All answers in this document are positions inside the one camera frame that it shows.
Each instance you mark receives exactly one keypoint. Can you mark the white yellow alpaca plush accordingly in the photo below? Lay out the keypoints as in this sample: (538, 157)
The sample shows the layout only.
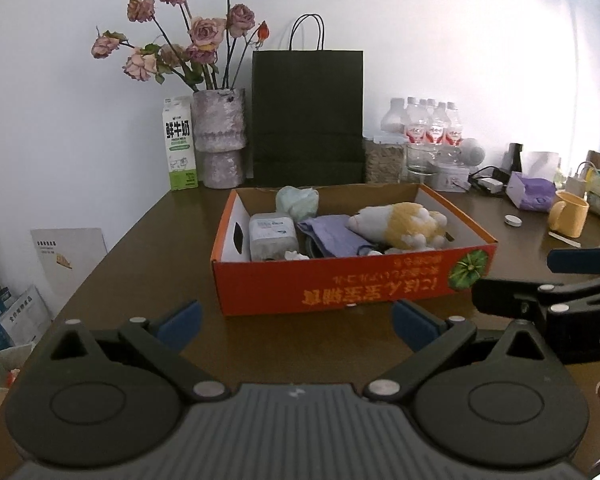
(400, 222)

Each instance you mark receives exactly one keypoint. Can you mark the blue white boxes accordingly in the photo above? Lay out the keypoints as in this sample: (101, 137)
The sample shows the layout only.
(0, 320)

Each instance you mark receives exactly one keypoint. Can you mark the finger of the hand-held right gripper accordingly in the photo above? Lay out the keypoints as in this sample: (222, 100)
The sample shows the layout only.
(505, 297)
(580, 260)

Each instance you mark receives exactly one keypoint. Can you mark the clear bag with green contents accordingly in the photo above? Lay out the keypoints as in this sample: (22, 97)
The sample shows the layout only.
(297, 202)

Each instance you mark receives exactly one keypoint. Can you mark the clear jar of seeds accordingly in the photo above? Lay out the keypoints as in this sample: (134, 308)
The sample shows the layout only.
(382, 160)

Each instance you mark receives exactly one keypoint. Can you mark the blue purple cloth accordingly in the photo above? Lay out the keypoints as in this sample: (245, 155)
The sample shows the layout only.
(330, 237)

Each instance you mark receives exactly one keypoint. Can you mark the clear tub with white lid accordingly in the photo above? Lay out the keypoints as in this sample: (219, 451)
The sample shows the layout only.
(272, 235)

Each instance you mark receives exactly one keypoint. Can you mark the clear drinking glass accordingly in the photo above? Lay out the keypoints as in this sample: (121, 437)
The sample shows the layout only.
(420, 165)

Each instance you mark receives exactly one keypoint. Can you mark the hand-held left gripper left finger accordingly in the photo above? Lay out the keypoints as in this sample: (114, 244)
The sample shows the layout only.
(180, 327)

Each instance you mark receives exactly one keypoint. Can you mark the small white printed box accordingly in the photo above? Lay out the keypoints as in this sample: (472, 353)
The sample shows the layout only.
(450, 177)

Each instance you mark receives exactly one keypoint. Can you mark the cluster of clear water bottles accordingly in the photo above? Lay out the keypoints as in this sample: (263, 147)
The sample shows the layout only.
(430, 125)

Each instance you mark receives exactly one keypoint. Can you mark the orange cardboard box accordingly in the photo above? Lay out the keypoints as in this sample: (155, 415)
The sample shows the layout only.
(280, 285)

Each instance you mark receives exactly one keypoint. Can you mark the grey textured vase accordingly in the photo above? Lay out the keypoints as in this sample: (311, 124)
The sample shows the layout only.
(220, 130)

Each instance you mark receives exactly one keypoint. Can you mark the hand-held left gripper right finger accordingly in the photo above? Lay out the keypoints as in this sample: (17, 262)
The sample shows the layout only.
(415, 326)

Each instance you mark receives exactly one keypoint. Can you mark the dark green paper bag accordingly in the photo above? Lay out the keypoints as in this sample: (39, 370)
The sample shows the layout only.
(305, 110)

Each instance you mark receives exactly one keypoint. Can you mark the small white round lid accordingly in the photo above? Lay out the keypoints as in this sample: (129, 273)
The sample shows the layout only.
(512, 220)

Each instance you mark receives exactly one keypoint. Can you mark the white flat stick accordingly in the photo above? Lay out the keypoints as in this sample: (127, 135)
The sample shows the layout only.
(565, 240)

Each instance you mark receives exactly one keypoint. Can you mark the white flat carton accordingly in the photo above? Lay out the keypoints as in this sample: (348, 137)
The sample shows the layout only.
(65, 260)

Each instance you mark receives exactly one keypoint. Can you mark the brown wooden desktop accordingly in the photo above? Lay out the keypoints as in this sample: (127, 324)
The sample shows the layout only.
(155, 260)

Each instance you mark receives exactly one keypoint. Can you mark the dried pink rose bouquet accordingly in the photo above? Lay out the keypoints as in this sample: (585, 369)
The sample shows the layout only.
(205, 30)

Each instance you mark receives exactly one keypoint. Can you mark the purple tissue pack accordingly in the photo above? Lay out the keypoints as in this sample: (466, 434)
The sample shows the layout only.
(530, 192)

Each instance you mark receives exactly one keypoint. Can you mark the white trash bag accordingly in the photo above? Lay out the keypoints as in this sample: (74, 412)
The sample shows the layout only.
(2, 370)

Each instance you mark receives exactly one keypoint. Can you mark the yellow mug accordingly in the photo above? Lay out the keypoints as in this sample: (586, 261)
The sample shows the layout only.
(572, 215)

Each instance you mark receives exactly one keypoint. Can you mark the green white milk carton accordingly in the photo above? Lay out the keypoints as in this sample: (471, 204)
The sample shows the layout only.
(180, 140)

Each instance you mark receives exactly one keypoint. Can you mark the white round device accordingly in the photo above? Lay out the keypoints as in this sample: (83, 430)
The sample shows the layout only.
(472, 152)

